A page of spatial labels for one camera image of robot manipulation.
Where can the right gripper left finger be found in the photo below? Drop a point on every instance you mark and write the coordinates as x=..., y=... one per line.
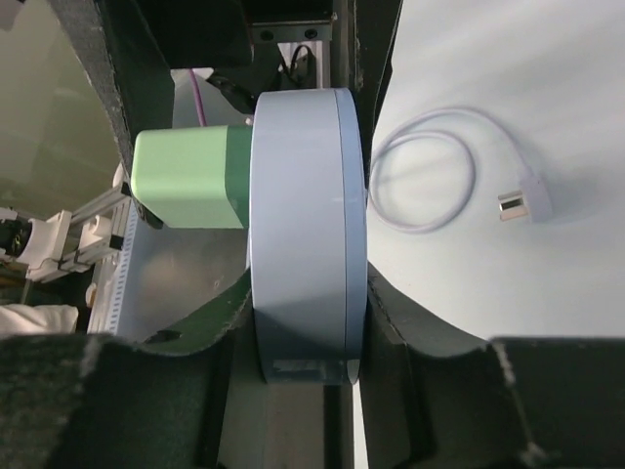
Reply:
x=100, y=401

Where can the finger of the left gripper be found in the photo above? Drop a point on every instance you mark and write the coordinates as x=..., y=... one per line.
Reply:
x=123, y=64

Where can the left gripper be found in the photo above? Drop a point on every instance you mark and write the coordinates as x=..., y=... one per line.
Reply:
x=239, y=42

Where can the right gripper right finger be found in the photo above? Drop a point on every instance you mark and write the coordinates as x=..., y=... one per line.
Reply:
x=435, y=396

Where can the green small plug adapter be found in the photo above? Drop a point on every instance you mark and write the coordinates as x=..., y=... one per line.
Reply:
x=194, y=178

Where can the round light blue socket hub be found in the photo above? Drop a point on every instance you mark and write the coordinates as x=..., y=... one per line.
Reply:
x=307, y=236

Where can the white slotted cable duct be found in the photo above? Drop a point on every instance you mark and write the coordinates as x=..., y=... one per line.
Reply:
x=111, y=274

